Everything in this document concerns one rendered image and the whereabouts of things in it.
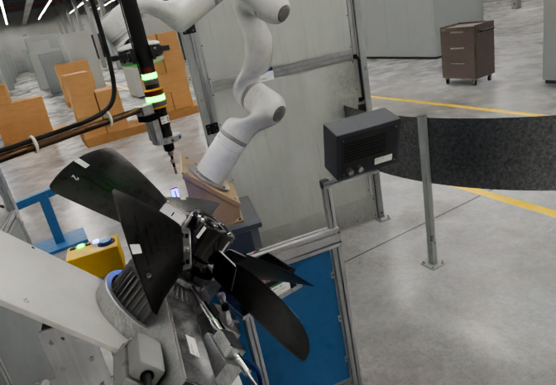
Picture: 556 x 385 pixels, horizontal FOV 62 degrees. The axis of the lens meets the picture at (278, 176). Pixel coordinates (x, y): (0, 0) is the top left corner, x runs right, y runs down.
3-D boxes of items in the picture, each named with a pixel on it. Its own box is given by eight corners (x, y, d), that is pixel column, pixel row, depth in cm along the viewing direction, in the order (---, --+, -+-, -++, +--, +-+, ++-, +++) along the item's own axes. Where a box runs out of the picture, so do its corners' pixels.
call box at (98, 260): (75, 290, 145) (64, 261, 141) (77, 275, 154) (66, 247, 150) (127, 273, 149) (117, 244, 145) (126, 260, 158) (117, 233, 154)
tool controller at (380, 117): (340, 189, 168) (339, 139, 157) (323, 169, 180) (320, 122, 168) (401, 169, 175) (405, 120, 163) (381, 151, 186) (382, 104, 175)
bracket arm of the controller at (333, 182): (323, 190, 169) (322, 182, 168) (319, 187, 172) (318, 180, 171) (379, 172, 175) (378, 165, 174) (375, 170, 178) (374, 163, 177)
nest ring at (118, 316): (201, 373, 105) (211, 360, 105) (93, 327, 93) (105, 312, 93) (184, 310, 129) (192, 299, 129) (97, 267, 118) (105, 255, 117)
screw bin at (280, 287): (242, 318, 142) (237, 299, 140) (218, 295, 156) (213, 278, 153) (299, 286, 152) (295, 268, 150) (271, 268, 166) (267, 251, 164)
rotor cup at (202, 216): (213, 294, 107) (246, 249, 107) (161, 266, 101) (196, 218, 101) (202, 266, 120) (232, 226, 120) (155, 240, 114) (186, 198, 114)
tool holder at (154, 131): (159, 149, 105) (147, 107, 101) (140, 148, 109) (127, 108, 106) (188, 136, 111) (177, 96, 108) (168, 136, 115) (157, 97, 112)
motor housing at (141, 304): (193, 365, 106) (227, 319, 105) (103, 325, 96) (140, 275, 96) (179, 311, 126) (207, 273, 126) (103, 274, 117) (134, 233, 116)
